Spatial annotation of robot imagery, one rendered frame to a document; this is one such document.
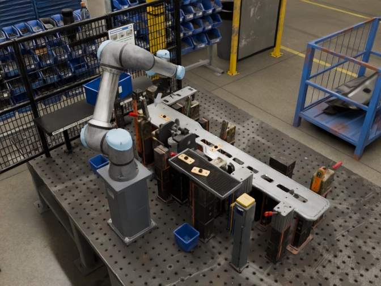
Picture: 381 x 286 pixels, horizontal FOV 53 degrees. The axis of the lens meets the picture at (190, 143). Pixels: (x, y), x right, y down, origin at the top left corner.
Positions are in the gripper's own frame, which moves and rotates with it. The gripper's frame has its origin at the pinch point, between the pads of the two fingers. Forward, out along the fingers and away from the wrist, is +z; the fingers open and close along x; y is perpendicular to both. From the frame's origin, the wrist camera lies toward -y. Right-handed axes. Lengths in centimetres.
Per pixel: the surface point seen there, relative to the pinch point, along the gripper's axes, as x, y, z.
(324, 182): 13, 109, 6
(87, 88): -28, -45, -4
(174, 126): -19.6, 32.5, -6.3
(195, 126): 6.6, 22.4, 11.2
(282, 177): 6, 90, 11
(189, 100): 16.0, 6.9, 2.0
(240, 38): 247, -139, 66
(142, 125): -19.9, 2.6, 7.3
